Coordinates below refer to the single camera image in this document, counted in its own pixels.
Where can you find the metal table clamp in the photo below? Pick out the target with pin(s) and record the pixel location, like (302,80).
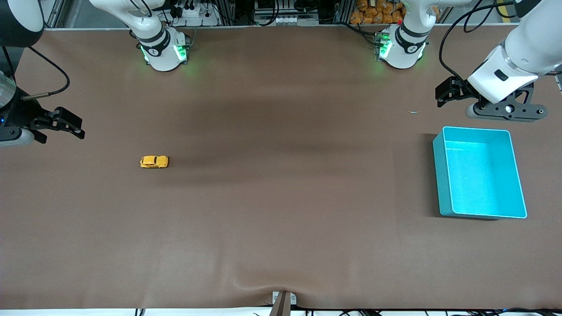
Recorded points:
(283,303)

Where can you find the turquoise plastic bin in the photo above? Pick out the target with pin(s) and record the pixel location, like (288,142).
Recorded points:
(483,184)

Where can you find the yellow beetle toy car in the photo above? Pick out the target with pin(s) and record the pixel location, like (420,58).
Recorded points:
(154,162)

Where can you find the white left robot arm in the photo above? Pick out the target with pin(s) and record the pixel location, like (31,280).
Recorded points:
(513,57)

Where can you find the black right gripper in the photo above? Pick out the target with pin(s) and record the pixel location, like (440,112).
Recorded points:
(23,115)

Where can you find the white electronics box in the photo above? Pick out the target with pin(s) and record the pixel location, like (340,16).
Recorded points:
(285,19)

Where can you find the brown table mat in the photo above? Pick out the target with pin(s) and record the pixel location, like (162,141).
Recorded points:
(281,219)

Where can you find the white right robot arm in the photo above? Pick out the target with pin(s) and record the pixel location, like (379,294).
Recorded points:
(160,41)

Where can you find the white power strip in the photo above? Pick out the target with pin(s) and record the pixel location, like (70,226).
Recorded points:
(193,15)

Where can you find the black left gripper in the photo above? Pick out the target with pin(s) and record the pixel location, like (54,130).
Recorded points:
(459,90)

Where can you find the orange snack bags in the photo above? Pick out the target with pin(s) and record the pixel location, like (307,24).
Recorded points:
(377,13)

